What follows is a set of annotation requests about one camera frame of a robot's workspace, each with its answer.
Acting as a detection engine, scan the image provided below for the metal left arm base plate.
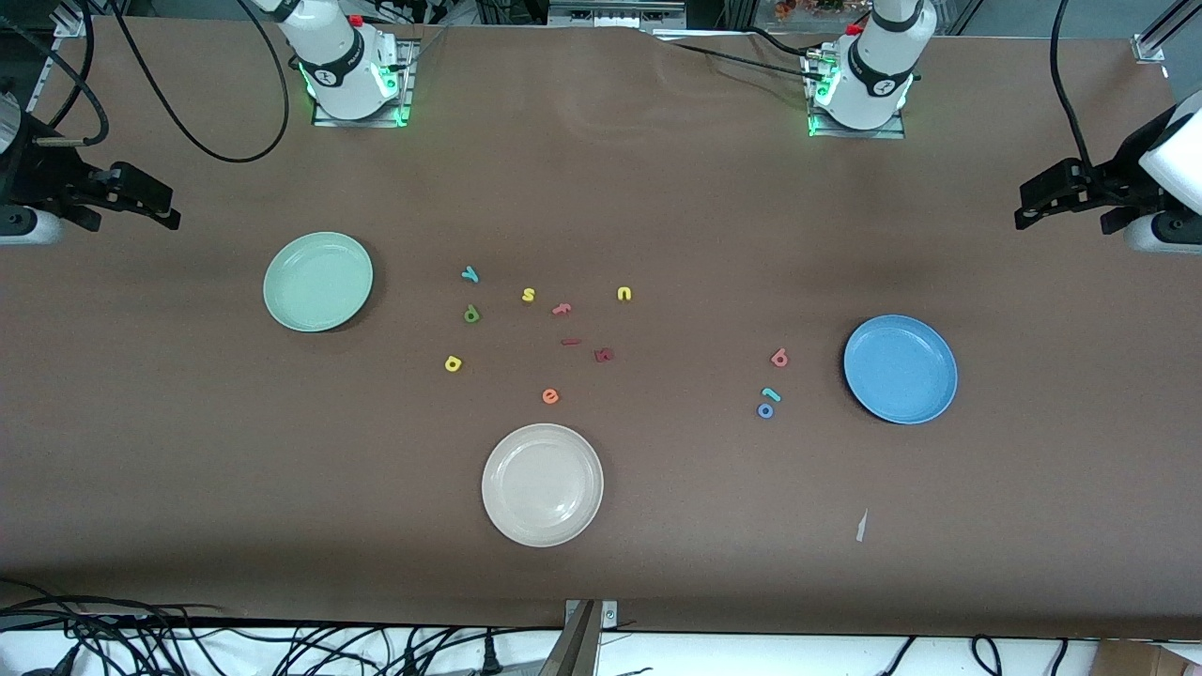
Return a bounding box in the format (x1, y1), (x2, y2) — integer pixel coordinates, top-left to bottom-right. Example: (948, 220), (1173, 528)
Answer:
(805, 49), (908, 141)

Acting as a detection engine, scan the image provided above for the cream white plate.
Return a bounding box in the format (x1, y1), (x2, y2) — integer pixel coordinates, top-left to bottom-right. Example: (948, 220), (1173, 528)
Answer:
(481, 422), (605, 548)

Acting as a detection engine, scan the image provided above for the thin black cable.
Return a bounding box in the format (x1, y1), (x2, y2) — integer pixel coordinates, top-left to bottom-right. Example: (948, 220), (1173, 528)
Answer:
(42, 0), (95, 131)

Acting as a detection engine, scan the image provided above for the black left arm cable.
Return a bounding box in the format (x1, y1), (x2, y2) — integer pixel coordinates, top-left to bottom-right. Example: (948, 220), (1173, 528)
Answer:
(1049, 0), (1098, 177)

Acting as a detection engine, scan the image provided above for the pale green plate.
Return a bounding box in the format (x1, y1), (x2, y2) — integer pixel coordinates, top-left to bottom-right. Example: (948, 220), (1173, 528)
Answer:
(262, 231), (375, 333)

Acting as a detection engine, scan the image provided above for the blue plate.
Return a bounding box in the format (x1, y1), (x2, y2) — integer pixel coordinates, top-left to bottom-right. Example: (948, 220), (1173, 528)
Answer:
(842, 314), (959, 425)

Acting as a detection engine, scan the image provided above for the aluminium frame profile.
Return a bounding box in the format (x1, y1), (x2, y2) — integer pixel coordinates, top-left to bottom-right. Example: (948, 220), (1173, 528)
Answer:
(1132, 0), (1202, 65)
(23, 11), (95, 121)

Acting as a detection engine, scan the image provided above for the cardboard box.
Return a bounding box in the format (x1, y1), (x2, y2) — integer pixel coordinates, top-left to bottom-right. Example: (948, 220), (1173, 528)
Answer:
(1094, 640), (1202, 676)

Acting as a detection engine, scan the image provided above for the grey metal box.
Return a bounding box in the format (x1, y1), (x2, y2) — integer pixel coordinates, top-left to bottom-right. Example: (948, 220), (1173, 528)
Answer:
(547, 0), (686, 29)

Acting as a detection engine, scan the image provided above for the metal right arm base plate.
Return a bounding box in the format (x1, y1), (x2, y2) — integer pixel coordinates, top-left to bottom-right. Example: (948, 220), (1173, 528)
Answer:
(312, 39), (416, 129)

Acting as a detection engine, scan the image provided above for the long black looping cable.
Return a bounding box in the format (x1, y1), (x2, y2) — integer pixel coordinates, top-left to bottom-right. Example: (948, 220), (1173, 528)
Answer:
(105, 0), (290, 164)

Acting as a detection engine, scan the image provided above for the metal edge bracket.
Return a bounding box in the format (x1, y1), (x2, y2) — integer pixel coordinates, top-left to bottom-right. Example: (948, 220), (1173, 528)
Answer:
(563, 599), (619, 676)

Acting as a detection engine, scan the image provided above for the black base cable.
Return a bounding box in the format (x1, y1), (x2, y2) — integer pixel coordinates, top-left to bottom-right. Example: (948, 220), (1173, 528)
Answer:
(653, 26), (818, 85)

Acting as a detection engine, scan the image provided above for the brown table cover sheet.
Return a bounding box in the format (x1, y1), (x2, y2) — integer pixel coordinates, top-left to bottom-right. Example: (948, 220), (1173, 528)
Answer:
(0, 14), (1202, 641)

